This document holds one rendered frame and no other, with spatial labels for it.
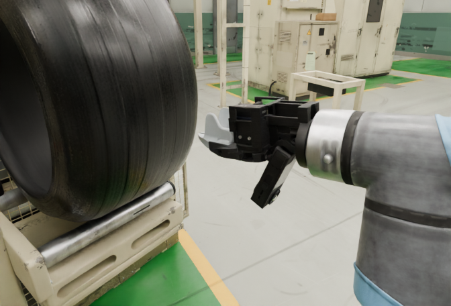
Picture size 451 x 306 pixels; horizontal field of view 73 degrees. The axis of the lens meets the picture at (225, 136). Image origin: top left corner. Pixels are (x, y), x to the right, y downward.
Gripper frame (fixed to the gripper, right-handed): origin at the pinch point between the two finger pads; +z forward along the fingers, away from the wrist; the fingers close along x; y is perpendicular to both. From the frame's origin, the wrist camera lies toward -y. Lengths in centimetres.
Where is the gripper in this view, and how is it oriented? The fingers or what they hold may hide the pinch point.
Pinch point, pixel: (205, 139)
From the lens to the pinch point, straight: 52.7
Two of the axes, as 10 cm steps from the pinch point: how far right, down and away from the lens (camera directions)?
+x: -6.2, 2.9, -7.3
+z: -7.8, -1.2, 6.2
